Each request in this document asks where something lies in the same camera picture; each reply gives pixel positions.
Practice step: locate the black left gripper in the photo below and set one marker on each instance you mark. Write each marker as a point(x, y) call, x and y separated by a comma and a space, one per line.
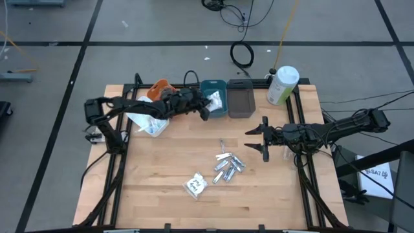
point(189, 102)

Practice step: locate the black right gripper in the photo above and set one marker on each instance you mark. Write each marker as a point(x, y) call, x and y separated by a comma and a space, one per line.
point(275, 136)

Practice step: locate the labelled bag of cotton pads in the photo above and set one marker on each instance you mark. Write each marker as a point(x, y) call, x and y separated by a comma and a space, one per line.
point(195, 189)
point(216, 103)

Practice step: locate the slim metal nail clipper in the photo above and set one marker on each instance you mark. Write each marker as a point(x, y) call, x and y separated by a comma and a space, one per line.
point(222, 145)

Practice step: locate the dark grey round sponge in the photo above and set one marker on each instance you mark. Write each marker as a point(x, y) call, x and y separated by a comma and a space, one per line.
point(166, 93)

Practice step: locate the teal white toothbrush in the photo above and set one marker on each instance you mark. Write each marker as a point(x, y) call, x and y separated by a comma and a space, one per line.
point(158, 127)

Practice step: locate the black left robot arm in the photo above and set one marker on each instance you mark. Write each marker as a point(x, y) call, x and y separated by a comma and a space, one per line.
point(142, 106)

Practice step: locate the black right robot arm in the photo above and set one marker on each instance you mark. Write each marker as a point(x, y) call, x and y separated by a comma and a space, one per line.
point(349, 124)

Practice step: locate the teal plastic bin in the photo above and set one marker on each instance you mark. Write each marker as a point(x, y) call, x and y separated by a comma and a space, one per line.
point(214, 86)

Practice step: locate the grey plastic bin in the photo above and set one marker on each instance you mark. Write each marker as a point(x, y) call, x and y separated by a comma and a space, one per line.
point(241, 100)

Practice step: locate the orange plastic bin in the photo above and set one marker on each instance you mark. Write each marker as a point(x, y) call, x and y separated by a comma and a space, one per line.
point(155, 90)

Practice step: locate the white green wipes canister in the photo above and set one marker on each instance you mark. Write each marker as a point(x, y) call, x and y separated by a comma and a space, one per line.
point(281, 87)

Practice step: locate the black round knob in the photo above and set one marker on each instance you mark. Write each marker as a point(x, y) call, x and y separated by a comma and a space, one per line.
point(272, 71)

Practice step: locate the white plastic bin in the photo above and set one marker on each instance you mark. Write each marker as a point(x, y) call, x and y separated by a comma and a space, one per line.
point(137, 120)

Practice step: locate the white printed cardboard box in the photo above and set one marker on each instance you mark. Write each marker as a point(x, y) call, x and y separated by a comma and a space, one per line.
point(375, 176)

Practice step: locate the black slanted bar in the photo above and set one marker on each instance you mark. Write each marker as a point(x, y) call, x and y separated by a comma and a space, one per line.
point(388, 152)

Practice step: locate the dark grey panel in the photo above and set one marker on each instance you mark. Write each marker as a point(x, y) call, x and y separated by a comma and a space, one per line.
point(404, 194)

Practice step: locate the grey metal floor base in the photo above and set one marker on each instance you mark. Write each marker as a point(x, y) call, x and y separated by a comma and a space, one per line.
point(16, 77)

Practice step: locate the black floor object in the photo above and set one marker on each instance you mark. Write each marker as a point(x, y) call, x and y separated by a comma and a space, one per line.
point(4, 111)

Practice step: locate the black aluminium table frame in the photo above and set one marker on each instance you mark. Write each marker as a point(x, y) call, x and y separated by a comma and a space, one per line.
point(136, 86)

